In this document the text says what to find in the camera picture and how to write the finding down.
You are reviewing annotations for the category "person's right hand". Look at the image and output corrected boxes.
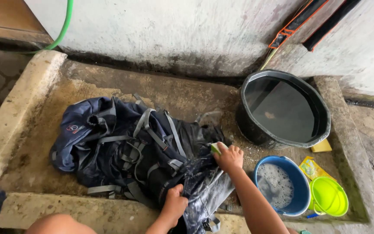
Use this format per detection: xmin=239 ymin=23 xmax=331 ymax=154
xmin=214 ymin=142 xmax=244 ymax=173

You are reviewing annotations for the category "person's left hand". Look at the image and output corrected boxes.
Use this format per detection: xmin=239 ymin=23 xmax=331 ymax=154
xmin=161 ymin=184 xmax=189 ymax=229

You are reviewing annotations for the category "green yellow scrub sponge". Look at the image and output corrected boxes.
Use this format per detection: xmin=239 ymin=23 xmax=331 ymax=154
xmin=211 ymin=142 xmax=229 ymax=156

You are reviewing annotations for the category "dark navy hiking backpack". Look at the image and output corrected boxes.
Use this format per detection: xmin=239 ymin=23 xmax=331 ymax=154
xmin=49 ymin=93 xmax=236 ymax=234

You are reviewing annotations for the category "blue bucket with soapy water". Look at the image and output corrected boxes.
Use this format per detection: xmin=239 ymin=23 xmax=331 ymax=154
xmin=253 ymin=155 xmax=311 ymax=217

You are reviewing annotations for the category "large black water basin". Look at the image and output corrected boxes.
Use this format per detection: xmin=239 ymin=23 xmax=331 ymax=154
xmin=236 ymin=69 xmax=332 ymax=149

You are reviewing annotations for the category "yellow detergent sachet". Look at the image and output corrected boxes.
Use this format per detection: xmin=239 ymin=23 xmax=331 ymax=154
xmin=299 ymin=156 xmax=337 ymax=182

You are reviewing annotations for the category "thin bamboo stick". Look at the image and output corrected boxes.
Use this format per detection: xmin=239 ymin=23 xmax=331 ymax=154
xmin=259 ymin=48 xmax=279 ymax=71

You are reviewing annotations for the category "lime green small bucket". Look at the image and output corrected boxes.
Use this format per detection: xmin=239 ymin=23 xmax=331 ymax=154
xmin=308 ymin=176 xmax=349 ymax=218

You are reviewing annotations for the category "person's knee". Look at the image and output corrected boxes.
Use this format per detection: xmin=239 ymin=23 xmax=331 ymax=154
xmin=25 ymin=213 xmax=97 ymax=234

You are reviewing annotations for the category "green garden hose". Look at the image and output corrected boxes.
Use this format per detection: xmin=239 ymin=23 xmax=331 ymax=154
xmin=21 ymin=0 xmax=74 ymax=55

